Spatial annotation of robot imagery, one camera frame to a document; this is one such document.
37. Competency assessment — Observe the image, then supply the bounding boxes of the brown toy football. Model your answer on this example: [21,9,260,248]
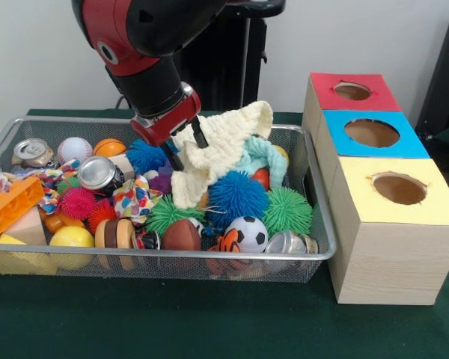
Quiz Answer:
[162,218,203,251]

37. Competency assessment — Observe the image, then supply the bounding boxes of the clear mesh bin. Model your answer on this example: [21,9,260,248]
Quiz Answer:
[0,114,337,283]

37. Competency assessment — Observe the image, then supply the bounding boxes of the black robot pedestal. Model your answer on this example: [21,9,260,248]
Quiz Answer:
[172,0,287,113]

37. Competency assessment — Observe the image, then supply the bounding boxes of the crushed silver can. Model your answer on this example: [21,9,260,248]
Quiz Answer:
[13,138,55,168]

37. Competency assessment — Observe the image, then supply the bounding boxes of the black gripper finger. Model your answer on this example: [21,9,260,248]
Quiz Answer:
[161,142,185,171]
[191,116,209,149]

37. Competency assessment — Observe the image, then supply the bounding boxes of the yellow smiley ball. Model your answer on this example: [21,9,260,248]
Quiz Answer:
[274,144,290,167]

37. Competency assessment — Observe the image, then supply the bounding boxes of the large blue spiky ball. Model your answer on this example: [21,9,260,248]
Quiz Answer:
[207,171,269,229]

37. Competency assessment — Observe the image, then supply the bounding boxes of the green furry googly-eyed toy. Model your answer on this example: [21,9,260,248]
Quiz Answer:
[144,196,204,237]

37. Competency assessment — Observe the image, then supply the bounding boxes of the small soccer ball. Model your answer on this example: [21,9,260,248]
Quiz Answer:
[224,216,269,254]

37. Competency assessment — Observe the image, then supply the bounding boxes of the green spiky ball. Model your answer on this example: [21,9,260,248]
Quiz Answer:
[259,187,314,239]

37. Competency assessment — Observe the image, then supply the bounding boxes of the mint green cloth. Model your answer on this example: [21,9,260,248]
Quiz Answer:
[232,135,289,189]

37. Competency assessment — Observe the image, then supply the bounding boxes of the small blue spiky ball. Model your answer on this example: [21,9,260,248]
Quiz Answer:
[126,138,173,177]

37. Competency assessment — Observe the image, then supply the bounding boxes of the yellow tennis ball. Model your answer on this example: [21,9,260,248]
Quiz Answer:
[49,226,96,270]

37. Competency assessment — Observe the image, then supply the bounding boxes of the plain wooden cube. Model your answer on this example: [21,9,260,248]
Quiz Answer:
[109,153,136,182]

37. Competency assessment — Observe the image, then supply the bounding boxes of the colourful patterned cloth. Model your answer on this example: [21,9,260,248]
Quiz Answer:
[112,176,163,225]

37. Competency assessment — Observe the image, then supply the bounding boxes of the cream knitted cloth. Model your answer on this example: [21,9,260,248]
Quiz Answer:
[168,101,275,210]

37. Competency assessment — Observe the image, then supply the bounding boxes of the wooden box with three holes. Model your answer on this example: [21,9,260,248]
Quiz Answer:
[302,72,449,306]

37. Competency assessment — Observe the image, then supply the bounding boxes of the pink spiky ball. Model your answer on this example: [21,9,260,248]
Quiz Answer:
[60,187,98,221]

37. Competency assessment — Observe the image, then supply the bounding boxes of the small orange basketball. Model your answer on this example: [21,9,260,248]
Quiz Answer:
[94,138,128,158]

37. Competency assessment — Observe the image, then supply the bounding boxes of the orange toy brick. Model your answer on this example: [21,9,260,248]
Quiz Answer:
[0,177,46,244]

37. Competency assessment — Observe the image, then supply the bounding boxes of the shiny silver can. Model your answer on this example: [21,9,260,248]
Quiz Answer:
[79,156,125,197]

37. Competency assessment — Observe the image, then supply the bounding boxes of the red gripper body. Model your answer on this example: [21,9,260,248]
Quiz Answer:
[131,88,203,147]

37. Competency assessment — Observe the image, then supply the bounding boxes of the white baseball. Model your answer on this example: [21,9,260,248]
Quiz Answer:
[58,137,94,165]

